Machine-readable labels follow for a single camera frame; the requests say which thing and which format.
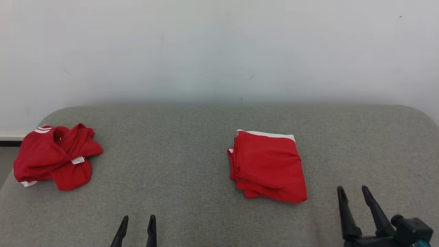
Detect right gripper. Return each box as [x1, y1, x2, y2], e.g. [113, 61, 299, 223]
[337, 186, 401, 247]

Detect red shorts with white stripe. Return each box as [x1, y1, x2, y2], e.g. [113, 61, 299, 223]
[227, 129, 308, 204]

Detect red basketball jersey white trim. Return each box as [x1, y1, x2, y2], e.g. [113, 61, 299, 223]
[13, 123, 103, 191]

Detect white and black baseboard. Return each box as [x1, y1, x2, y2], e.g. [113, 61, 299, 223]
[0, 134, 26, 147]

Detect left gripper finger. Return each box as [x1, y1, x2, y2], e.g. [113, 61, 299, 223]
[110, 215, 129, 247]
[146, 215, 157, 247]

